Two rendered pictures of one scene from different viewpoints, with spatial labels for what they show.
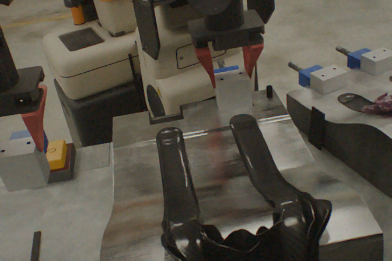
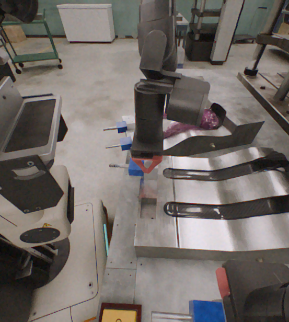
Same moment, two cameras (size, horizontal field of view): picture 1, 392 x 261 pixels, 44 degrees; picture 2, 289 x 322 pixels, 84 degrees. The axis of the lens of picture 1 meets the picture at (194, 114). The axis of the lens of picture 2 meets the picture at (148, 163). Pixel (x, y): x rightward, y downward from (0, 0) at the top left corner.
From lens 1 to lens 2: 0.67 m
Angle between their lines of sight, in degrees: 64
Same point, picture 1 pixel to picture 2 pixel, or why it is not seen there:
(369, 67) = (133, 126)
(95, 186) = (157, 282)
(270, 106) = not seen: hidden behind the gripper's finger
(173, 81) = (51, 209)
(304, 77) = (126, 145)
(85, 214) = (185, 290)
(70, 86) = not seen: outside the picture
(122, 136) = (164, 239)
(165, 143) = (175, 213)
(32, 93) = (285, 267)
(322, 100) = not seen: hidden behind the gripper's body
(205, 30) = (154, 144)
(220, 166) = (204, 190)
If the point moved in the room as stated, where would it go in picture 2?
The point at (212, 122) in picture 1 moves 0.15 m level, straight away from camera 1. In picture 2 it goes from (166, 185) to (111, 179)
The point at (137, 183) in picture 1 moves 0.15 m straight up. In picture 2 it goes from (215, 233) to (246, 196)
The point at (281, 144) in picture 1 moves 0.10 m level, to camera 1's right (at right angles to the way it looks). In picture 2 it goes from (191, 164) to (188, 142)
